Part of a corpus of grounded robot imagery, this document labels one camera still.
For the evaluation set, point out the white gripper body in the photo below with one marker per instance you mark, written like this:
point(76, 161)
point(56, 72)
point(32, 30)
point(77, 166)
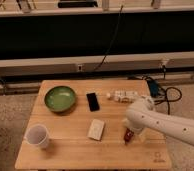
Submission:
point(133, 126)

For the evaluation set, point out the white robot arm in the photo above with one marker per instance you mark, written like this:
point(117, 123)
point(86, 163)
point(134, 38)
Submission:
point(141, 114)

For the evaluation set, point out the white sponge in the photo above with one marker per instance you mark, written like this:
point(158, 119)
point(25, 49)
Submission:
point(96, 129)

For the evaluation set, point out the clear plastic bottle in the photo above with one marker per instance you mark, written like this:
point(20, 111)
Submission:
point(123, 96)

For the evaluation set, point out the blue power box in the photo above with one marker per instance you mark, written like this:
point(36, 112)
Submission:
point(154, 88)

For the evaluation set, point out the black smartphone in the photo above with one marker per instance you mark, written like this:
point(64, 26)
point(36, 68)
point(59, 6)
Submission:
point(93, 102)

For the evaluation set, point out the wooden table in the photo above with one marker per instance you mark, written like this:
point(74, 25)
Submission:
point(70, 148)

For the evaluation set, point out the green bowl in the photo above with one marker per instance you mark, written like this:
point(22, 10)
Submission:
point(60, 98)

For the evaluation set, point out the white paper cup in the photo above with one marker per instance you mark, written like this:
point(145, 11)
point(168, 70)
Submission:
point(38, 136)

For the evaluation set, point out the white wall socket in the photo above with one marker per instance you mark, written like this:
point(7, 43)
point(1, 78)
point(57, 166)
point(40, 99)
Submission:
point(80, 67)

